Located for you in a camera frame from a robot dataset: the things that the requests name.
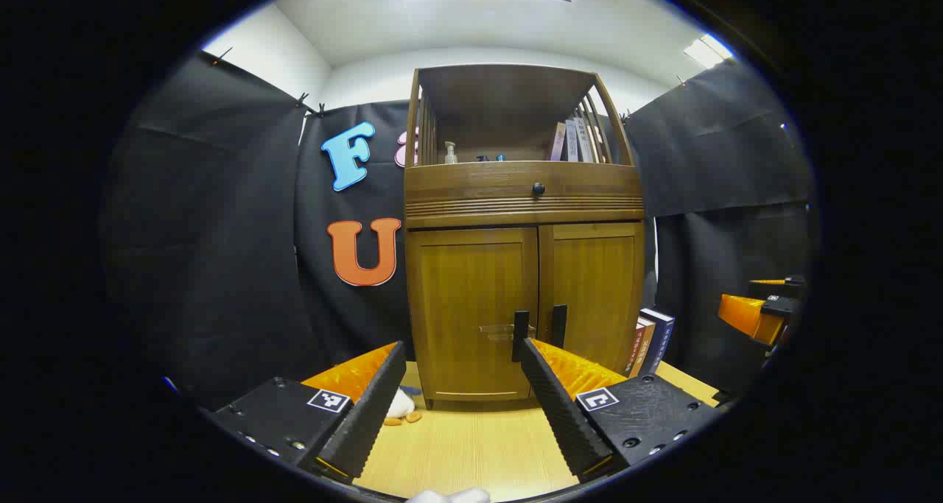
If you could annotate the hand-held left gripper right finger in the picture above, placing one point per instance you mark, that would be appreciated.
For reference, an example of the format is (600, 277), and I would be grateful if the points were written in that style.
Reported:
(560, 414)

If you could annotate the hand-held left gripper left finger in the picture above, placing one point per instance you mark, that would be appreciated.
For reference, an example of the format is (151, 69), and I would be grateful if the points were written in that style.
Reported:
(368, 414)

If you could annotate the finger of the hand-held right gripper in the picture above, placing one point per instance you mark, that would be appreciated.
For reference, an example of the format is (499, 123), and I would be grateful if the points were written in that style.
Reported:
(788, 288)
(748, 315)

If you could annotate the wooden shoe cabinet door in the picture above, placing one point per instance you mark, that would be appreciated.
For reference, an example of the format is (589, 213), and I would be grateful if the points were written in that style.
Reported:
(464, 304)
(600, 289)

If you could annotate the wooden double-door shoe cabinet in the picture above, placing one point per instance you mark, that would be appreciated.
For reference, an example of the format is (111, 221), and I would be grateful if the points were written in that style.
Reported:
(516, 90)

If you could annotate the wooden cabinet drawer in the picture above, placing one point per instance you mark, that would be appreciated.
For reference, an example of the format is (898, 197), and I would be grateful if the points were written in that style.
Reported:
(471, 186)

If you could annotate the plush penguin toy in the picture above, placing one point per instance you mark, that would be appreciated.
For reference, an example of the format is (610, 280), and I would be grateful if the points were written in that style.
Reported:
(401, 405)

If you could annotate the blue book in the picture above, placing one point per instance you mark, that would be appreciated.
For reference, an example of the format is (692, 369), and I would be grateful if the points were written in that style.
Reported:
(659, 337)

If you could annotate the red-brown book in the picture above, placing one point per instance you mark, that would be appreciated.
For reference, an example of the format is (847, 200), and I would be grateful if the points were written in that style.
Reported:
(634, 350)

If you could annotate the tan book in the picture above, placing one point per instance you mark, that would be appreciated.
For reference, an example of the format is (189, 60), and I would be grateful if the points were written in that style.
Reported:
(644, 347)

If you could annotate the black backdrop cloth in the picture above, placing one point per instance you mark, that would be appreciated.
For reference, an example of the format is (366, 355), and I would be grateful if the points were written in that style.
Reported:
(221, 230)

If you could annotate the white book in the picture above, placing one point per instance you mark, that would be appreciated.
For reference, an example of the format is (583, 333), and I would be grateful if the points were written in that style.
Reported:
(582, 139)

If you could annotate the grey book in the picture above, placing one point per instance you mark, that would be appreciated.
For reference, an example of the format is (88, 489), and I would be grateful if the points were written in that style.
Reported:
(571, 141)

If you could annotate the ceiling light panel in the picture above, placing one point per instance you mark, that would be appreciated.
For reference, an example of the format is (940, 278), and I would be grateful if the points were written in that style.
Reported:
(707, 50)

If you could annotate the white pump bottle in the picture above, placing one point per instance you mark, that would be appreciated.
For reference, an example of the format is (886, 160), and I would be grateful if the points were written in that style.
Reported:
(450, 154)

